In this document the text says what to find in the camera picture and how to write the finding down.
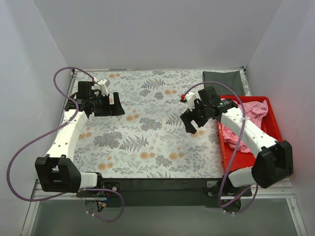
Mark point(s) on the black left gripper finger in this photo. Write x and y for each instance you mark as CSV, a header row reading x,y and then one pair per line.
x,y
116,98
116,110

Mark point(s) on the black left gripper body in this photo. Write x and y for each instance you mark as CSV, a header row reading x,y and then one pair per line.
x,y
111,104

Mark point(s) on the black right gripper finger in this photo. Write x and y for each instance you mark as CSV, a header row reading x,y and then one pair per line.
x,y
189,128
187,117

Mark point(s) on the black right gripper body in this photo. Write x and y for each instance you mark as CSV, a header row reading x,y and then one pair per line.
x,y
195,117

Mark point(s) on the pink t shirt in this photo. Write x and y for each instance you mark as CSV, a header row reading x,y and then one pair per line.
x,y
245,121

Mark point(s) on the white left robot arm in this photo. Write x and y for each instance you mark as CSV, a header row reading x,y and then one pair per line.
x,y
56,170

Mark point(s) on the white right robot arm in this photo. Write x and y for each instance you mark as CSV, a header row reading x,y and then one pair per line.
x,y
273,158

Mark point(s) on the folded dark grey t shirt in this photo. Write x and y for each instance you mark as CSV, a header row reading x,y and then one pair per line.
x,y
229,79

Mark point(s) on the floral patterned table mat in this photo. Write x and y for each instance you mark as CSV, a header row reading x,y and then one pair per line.
x,y
149,140

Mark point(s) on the red plastic bin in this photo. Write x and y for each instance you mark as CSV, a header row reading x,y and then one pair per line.
x,y
247,159

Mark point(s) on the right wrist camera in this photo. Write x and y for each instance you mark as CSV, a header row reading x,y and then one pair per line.
x,y
189,98

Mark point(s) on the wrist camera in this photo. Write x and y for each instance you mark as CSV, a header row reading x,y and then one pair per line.
x,y
189,98
102,86

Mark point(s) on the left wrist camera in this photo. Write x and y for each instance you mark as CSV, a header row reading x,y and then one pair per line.
x,y
102,86

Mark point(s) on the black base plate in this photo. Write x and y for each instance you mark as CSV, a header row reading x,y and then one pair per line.
x,y
165,192

